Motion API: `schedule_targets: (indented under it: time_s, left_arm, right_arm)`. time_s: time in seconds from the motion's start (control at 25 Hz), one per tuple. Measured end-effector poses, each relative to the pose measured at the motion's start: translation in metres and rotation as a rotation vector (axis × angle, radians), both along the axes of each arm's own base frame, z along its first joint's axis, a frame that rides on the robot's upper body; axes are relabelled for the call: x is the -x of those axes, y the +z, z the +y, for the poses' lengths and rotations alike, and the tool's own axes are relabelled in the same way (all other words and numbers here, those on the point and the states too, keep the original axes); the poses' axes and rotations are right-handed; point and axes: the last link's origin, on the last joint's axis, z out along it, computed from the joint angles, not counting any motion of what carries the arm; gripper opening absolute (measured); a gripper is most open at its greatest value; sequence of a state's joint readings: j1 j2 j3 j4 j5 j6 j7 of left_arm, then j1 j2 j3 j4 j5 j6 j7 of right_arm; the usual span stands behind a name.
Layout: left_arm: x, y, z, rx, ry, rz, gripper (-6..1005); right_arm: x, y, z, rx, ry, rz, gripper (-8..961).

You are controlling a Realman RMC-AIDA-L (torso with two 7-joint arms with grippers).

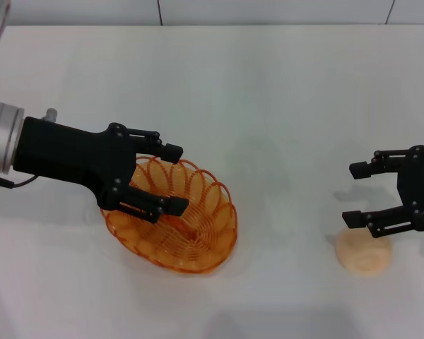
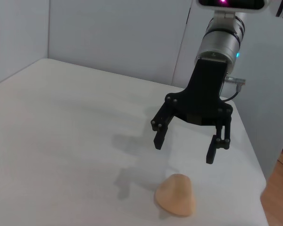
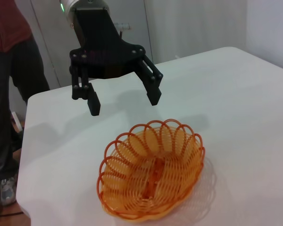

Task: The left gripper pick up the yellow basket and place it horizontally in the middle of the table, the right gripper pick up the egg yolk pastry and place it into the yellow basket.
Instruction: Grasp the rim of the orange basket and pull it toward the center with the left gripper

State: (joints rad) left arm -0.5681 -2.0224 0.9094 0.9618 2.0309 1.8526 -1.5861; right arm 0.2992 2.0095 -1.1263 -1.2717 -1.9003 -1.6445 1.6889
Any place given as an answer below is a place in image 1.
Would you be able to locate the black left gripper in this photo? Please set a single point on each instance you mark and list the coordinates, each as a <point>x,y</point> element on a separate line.
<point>74,155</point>

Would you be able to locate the pale round bread bun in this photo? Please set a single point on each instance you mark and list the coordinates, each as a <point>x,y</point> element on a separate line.
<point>364,257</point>

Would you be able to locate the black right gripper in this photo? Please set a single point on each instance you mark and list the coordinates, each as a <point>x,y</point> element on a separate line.
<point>422,183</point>

